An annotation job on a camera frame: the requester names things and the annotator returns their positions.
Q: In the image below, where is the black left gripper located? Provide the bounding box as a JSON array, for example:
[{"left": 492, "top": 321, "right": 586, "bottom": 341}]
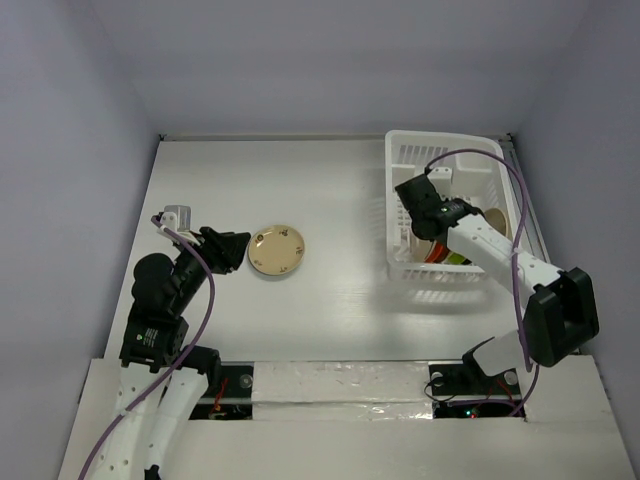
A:
[{"left": 170, "top": 224, "right": 250, "bottom": 311}]

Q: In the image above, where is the orange plate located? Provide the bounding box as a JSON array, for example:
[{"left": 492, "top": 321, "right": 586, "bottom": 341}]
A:
[{"left": 424, "top": 242, "right": 449, "bottom": 264}]

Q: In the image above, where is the lime green plate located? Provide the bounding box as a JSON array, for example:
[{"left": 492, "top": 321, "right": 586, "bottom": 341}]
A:
[{"left": 446, "top": 252, "right": 471, "bottom": 265}]

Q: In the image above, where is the cream floral plate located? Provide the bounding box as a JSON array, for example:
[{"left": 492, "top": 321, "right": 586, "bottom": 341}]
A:
[{"left": 247, "top": 224, "right": 306, "bottom": 276}]

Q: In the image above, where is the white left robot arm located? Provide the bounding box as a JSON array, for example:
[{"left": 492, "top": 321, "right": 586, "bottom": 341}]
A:
[{"left": 78, "top": 216, "right": 251, "bottom": 479}]

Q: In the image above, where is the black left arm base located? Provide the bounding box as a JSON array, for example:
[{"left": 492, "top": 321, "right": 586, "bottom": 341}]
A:
[{"left": 190, "top": 363, "right": 254, "bottom": 421}]

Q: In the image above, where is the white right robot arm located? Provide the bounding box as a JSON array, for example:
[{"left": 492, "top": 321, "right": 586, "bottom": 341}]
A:
[{"left": 395, "top": 174, "right": 600, "bottom": 392}]

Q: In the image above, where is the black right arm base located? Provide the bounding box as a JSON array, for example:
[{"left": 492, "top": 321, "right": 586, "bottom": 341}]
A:
[{"left": 425, "top": 348, "right": 521, "bottom": 401}]

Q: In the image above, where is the white plastic dish rack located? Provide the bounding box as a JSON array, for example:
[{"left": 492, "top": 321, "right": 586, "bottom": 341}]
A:
[{"left": 385, "top": 130, "right": 520, "bottom": 284}]

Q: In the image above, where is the cream plate with writing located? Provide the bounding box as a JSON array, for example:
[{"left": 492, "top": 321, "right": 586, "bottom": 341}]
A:
[{"left": 484, "top": 208, "right": 511, "bottom": 238}]

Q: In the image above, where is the silver foil strip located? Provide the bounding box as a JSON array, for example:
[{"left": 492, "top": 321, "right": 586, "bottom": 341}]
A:
[{"left": 251, "top": 361, "right": 433, "bottom": 421}]

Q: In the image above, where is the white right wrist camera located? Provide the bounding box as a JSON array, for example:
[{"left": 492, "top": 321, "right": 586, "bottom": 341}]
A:
[{"left": 427, "top": 167, "right": 453, "bottom": 183}]

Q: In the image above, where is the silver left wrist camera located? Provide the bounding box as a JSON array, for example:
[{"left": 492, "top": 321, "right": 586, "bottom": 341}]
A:
[{"left": 151, "top": 204, "right": 192, "bottom": 238}]

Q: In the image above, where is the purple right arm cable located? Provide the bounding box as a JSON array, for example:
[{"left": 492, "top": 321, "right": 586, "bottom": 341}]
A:
[{"left": 424, "top": 147, "right": 541, "bottom": 417}]

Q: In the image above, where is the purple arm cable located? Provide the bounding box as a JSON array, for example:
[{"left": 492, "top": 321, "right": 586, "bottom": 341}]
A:
[
  {"left": 73, "top": 214, "right": 218, "bottom": 480},
  {"left": 424, "top": 147, "right": 541, "bottom": 417}
]

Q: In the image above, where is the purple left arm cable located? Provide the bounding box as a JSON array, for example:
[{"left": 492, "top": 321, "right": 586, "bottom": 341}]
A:
[{"left": 73, "top": 214, "right": 218, "bottom": 480}]

